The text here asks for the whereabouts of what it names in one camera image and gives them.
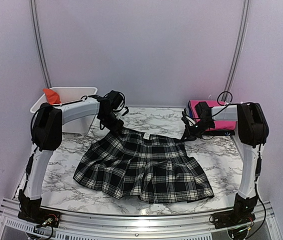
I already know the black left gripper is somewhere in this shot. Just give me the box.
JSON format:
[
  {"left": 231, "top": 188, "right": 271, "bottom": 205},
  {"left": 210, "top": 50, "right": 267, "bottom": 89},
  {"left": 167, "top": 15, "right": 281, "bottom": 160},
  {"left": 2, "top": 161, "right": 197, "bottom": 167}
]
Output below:
[{"left": 100, "top": 111, "right": 124, "bottom": 133}]

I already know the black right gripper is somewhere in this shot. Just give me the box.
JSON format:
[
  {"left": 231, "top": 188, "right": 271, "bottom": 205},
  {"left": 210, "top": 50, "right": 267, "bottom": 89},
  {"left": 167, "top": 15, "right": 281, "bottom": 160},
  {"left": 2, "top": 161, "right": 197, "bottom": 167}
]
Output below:
[{"left": 181, "top": 119, "right": 214, "bottom": 142}]

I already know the black white plaid skirt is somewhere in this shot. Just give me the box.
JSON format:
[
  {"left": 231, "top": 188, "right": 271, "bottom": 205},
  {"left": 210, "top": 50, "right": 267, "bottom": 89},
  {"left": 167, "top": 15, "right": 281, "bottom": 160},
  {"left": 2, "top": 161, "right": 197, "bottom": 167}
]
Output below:
[{"left": 73, "top": 128, "right": 215, "bottom": 204}]

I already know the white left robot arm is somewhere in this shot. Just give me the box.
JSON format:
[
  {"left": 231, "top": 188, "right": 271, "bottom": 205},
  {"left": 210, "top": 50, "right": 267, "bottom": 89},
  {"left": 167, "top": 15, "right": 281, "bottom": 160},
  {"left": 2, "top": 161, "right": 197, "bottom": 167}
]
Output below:
[{"left": 18, "top": 90, "right": 129, "bottom": 223}]

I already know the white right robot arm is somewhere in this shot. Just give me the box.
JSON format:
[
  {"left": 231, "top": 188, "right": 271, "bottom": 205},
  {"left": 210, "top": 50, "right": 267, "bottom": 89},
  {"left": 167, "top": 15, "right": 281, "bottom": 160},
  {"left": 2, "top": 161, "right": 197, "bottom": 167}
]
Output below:
[{"left": 181, "top": 101, "right": 269, "bottom": 224}]

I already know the white plastic laundry bin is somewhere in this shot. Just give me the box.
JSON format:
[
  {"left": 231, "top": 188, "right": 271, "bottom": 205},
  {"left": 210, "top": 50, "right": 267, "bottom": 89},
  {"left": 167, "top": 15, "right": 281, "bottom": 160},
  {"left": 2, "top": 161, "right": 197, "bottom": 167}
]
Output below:
[{"left": 29, "top": 86, "right": 99, "bottom": 136}]

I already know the black folded garment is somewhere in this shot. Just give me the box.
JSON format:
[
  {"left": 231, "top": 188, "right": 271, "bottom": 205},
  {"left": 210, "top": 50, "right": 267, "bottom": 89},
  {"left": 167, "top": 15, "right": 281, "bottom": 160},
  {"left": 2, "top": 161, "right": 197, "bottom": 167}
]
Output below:
[{"left": 182, "top": 109, "right": 236, "bottom": 141}]

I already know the pink folded garment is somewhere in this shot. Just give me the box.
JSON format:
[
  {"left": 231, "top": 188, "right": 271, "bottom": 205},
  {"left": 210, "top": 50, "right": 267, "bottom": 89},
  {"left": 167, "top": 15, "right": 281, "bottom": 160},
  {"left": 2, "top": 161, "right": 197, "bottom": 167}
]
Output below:
[{"left": 188, "top": 99, "right": 238, "bottom": 132}]

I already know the orange garment in bin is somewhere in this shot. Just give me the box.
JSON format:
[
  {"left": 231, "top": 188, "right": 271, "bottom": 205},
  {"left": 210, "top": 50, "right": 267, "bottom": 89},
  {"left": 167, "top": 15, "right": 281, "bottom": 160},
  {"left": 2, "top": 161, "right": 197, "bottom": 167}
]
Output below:
[{"left": 42, "top": 88, "right": 61, "bottom": 105}]

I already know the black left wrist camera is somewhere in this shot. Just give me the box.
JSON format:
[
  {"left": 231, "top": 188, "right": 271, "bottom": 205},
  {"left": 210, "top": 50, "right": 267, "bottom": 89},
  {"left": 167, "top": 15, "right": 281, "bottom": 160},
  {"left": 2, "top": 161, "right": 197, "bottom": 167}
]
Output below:
[{"left": 104, "top": 90, "right": 126, "bottom": 113}]

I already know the left aluminium corner post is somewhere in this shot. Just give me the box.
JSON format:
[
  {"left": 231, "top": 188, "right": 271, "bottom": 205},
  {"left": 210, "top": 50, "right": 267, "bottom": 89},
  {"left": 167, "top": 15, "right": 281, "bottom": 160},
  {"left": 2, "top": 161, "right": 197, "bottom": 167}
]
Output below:
[{"left": 29, "top": 0, "right": 52, "bottom": 88}]

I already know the aluminium corner post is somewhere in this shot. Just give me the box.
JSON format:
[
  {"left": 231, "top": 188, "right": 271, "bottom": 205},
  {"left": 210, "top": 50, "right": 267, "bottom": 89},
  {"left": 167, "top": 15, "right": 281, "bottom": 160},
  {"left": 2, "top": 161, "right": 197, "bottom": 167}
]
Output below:
[
  {"left": 224, "top": 0, "right": 251, "bottom": 92},
  {"left": 29, "top": 0, "right": 52, "bottom": 88}
]

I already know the right aluminium corner post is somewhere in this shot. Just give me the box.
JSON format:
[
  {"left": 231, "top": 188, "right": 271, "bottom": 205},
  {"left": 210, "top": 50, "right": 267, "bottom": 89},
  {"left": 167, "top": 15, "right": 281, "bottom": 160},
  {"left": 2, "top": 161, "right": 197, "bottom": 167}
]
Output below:
[{"left": 224, "top": 0, "right": 251, "bottom": 92}]

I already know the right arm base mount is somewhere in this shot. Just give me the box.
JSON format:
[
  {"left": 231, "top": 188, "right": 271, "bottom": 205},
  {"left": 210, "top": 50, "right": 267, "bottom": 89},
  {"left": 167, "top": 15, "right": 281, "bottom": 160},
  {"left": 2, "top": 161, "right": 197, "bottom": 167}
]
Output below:
[{"left": 209, "top": 210, "right": 256, "bottom": 229}]

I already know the aluminium front frame rail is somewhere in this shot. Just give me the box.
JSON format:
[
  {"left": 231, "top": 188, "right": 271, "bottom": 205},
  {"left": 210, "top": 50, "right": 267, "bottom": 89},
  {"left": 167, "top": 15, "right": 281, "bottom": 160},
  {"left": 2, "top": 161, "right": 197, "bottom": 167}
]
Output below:
[{"left": 0, "top": 197, "right": 282, "bottom": 240}]

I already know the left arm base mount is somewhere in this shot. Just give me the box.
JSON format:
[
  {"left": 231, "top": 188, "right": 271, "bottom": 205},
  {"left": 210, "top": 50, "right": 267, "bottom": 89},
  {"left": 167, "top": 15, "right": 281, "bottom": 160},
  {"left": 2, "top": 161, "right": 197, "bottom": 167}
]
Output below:
[{"left": 18, "top": 208, "right": 61, "bottom": 228}]

